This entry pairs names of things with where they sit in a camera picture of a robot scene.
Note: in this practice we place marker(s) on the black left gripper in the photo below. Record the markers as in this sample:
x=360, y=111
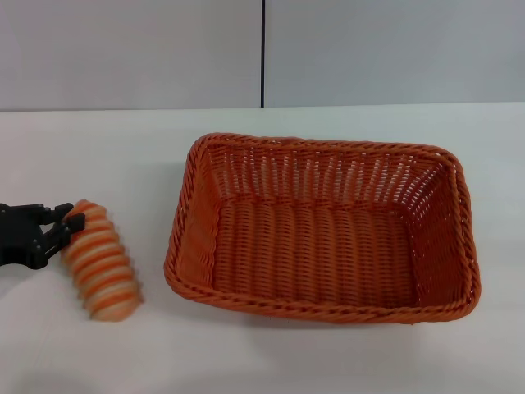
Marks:
x=16, y=242

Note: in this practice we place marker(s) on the orange striped toy bread loaf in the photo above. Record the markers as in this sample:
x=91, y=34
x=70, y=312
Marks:
x=104, y=267

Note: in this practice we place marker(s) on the orange woven plastic basket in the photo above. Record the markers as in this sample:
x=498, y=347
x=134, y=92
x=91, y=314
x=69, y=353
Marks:
x=320, y=246

